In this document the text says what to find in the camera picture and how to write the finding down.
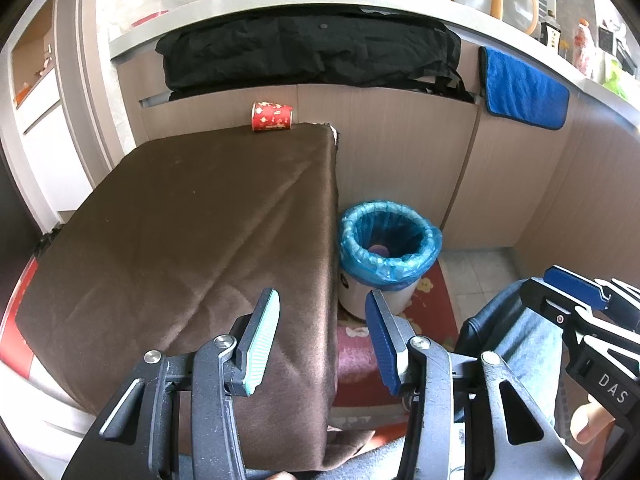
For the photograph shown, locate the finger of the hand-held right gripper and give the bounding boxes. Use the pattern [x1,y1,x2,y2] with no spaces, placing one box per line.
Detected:
[597,277,640,333]
[520,265,613,333]

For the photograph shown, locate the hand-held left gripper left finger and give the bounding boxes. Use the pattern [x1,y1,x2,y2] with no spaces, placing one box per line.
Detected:
[62,287,281,480]

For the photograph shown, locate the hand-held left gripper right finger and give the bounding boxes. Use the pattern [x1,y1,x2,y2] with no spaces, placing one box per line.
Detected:
[365,290,583,480]

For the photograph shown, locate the white trash bin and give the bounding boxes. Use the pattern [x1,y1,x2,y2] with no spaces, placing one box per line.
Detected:
[337,256,427,321]

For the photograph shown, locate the trash bin with blue bag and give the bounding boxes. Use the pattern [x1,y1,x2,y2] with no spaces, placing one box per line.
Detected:
[340,200,444,291]

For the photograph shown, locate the red paper cup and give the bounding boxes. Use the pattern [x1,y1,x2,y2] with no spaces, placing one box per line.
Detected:
[251,101,295,133]

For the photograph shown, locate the person's right hand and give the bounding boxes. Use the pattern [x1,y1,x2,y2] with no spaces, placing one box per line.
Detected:
[570,400,619,480]

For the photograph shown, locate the brown cloth covered table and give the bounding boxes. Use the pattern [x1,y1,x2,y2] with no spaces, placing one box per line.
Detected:
[15,122,372,474]

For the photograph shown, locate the blue towel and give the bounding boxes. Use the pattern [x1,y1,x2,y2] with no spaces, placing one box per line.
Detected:
[478,46,571,131]

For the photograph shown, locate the beige kitchen cabinet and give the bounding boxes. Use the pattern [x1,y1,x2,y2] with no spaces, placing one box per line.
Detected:
[115,35,640,282]

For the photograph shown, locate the green plastic bag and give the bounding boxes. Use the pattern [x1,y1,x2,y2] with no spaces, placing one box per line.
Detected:
[602,59,632,102]

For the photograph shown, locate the orange plastic bag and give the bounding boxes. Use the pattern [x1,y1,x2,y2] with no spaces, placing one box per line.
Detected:
[572,19,599,74]

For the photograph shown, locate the small black box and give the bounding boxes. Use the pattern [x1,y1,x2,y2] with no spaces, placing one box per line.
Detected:
[597,25,626,54]

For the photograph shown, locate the small white box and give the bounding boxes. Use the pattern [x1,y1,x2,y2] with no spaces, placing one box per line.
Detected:
[540,22,564,51]

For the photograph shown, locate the black apron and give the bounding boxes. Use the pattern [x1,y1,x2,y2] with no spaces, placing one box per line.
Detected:
[155,9,476,104]

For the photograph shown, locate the white shelf cabinet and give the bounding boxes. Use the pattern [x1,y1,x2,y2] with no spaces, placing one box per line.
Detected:
[10,0,67,233]

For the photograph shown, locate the white countertop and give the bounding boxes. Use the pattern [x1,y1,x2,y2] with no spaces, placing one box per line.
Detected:
[107,0,640,137]

